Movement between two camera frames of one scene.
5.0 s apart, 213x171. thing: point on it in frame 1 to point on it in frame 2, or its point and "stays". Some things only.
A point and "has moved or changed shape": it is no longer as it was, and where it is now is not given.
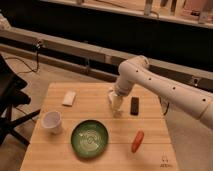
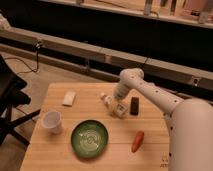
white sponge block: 68,98 stays
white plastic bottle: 116,104 has moved or changed shape
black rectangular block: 134,106 stays
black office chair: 11,94 stays
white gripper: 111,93 to 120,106
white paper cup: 52,121 stays
